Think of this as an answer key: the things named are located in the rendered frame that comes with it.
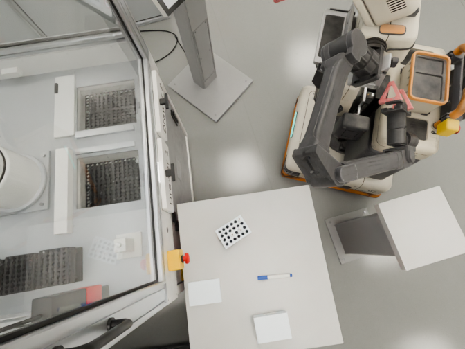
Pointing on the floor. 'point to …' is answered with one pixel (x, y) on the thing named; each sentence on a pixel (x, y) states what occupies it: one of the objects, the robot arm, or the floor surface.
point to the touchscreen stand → (205, 66)
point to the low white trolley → (228, 296)
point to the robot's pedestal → (400, 230)
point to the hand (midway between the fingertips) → (396, 88)
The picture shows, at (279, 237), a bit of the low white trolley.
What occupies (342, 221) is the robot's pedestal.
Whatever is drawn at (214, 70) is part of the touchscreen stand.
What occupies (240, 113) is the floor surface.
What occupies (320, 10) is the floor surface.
